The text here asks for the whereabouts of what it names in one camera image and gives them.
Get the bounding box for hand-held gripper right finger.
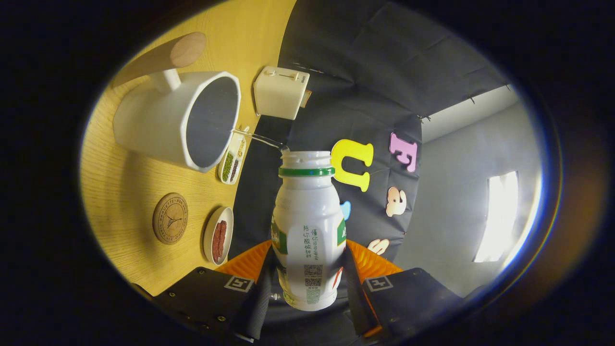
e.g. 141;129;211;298
344;239;462;339

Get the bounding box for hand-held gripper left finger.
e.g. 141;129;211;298
154;239;274;343

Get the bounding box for white juice bottle green label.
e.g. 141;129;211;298
271;150;347;311

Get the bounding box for round wooden coaster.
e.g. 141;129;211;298
152;193;189;245

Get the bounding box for clear juice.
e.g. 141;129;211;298
232;129;289;153

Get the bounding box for white cup with wooden handle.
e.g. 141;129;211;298
111;32;242;173

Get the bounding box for red meat patties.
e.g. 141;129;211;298
212;220;227;262

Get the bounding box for white round plate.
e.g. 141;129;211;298
203;207;234;266

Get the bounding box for white divided dish with beans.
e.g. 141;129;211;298
217;126;250;185

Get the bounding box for ceiling light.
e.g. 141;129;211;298
473;171;519;263

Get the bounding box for wooden table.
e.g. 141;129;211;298
79;0;298;296

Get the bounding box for white toaster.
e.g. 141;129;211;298
253;66;311;121

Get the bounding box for black backdrop cloth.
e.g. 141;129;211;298
228;0;510;270

